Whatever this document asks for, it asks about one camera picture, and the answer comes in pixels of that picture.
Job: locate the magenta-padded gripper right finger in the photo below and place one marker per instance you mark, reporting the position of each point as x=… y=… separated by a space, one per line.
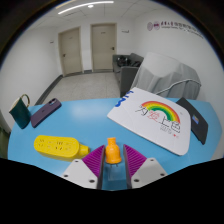
x=146 y=171

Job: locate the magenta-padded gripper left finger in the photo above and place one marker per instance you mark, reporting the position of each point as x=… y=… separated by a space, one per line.
x=83 y=171

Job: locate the orange charger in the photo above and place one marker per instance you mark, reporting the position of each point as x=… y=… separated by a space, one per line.
x=113 y=152

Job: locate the yellow power strip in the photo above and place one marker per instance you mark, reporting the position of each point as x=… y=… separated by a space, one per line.
x=56 y=147

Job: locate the white rainbow print board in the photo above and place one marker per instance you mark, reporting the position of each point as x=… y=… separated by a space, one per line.
x=150 y=125

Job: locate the black notebook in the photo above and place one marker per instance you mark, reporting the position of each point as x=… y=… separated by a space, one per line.
x=195 y=121

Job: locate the purple smartphone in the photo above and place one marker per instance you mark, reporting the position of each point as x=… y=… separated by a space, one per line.
x=45 y=113

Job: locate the dark green mug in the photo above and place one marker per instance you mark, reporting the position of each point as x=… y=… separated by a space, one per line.
x=20 y=115

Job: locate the grey sofa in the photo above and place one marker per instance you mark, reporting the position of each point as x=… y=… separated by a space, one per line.
x=126 y=78

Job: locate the grey cloth covered object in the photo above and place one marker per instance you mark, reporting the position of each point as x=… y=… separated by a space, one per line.
x=166 y=75

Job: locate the black bag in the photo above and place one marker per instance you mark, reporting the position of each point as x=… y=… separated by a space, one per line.
x=122 y=60

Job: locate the beige door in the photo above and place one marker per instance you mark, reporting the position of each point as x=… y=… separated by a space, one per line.
x=70 y=51
x=103 y=46

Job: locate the long ceiling light strip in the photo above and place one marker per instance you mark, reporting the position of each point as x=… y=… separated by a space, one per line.
x=80 y=6

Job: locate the round ceiling light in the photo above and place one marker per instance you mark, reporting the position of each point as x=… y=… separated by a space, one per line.
x=90 y=6

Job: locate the wall sign lettering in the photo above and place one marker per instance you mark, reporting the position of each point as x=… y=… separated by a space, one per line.
x=173 y=27

